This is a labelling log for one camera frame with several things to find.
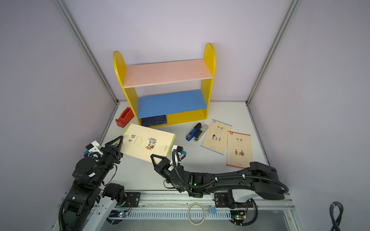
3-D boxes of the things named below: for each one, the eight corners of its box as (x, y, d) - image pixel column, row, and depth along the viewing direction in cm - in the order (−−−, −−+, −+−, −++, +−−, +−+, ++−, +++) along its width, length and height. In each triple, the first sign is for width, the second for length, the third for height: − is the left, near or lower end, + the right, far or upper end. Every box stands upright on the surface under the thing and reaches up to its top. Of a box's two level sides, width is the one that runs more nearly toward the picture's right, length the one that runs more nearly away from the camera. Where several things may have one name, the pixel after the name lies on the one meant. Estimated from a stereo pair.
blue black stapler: (185, 140, 99) (185, 136, 95) (198, 125, 107) (198, 122, 103) (193, 145, 96) (193, 141, 93) (205, 129, 104) (206, 126, 101)
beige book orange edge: (226, 164, 91) (227, 163, 89) (227, 132, 106) (228, 131, 104) (251, 170, 89) (253, 168, 87) (249, 136, 104) (250, 134, 102)
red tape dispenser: (118, 126, 107) (114, 121, 102) (129, 112, 116) (126, 106, 111) (126, 128, 106) (123, 123, 101) (136, 114, 115) (134, 108, 110)
